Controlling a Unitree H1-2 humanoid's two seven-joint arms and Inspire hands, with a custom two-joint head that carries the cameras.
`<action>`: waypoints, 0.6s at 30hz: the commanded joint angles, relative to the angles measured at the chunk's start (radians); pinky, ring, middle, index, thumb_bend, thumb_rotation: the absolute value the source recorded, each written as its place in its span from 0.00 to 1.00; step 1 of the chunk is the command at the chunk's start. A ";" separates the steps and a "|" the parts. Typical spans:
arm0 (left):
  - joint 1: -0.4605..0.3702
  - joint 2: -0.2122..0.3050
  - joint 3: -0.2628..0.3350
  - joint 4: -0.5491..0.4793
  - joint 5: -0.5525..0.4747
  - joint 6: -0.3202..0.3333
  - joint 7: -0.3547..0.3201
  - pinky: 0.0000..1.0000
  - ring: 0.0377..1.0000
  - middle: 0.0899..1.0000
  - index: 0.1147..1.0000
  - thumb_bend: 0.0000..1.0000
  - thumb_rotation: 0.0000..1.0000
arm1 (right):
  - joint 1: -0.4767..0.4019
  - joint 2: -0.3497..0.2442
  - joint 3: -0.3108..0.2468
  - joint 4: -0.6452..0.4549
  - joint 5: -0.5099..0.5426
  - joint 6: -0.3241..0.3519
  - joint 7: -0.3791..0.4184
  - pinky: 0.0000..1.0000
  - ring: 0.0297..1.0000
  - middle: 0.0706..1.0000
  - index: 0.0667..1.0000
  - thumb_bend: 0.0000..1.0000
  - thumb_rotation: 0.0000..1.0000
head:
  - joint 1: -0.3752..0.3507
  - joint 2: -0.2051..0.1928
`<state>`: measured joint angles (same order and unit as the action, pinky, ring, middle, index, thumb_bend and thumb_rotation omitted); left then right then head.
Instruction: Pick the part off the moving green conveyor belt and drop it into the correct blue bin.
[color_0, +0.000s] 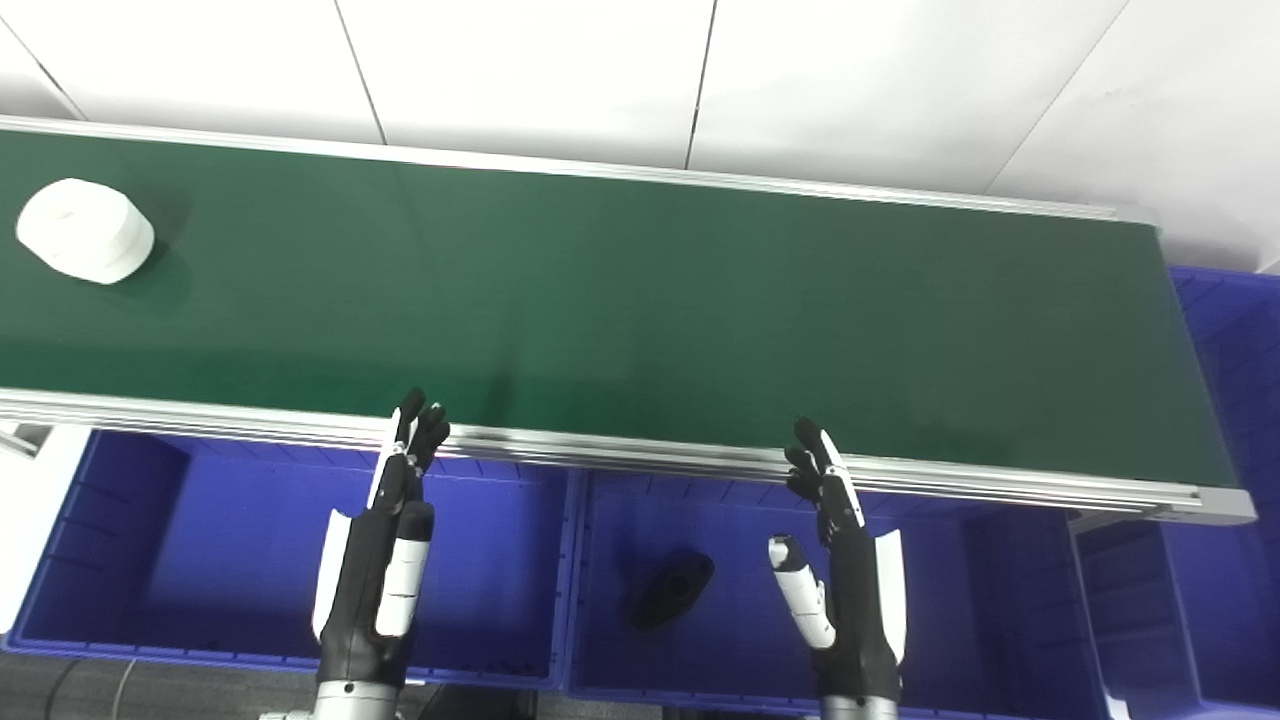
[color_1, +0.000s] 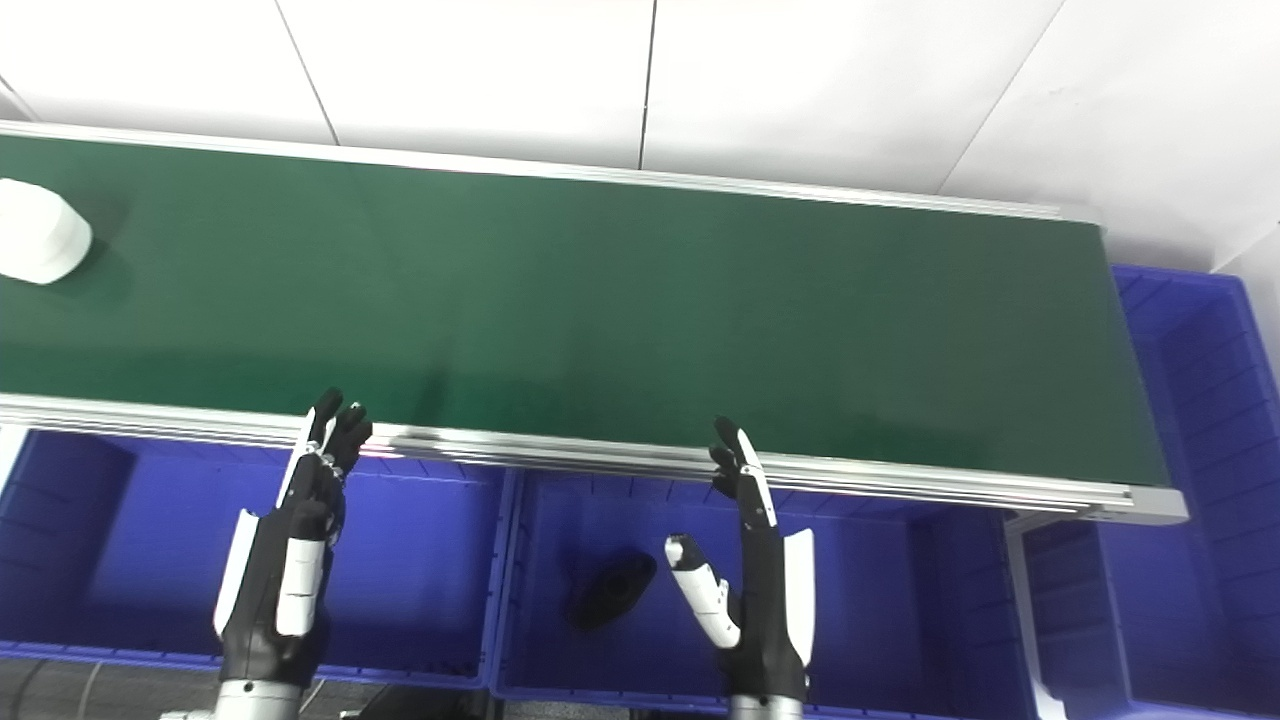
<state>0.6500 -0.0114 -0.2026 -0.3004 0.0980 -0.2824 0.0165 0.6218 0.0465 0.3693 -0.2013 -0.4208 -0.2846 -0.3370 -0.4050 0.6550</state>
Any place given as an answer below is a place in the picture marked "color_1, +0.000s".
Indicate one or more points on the green conveyor belt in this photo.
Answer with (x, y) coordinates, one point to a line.
(600, 456)
(620, 320)

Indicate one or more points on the white plastic part with hole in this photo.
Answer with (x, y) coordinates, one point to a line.
(35, 235)

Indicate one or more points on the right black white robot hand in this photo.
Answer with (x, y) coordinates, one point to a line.
(765, 610)

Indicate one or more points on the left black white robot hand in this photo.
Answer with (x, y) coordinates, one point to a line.
(262, 590)

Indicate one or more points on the black plastic part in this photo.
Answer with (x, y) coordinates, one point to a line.
(612, 590)

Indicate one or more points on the aluminium conveyor leg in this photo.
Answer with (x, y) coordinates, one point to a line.
(1030, 620)

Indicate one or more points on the blue plastic bin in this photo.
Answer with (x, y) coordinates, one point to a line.
(1200, 480)
(880, 600)
(420, 570)

